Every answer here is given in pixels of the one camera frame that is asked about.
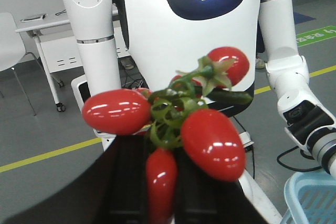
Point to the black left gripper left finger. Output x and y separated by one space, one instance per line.
111 190

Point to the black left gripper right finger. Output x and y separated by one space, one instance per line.
202 199

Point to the red cherry tomato bunch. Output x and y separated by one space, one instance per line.
179 117

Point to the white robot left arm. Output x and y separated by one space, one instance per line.
309 124

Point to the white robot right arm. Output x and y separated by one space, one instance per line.
87 19

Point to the white black robot base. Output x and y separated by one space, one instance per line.
250 188

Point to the light blue plastic basket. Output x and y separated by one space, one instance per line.
310 198

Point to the white folding table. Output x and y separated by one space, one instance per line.
60 51

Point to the white plastic chair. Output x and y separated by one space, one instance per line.
12 49

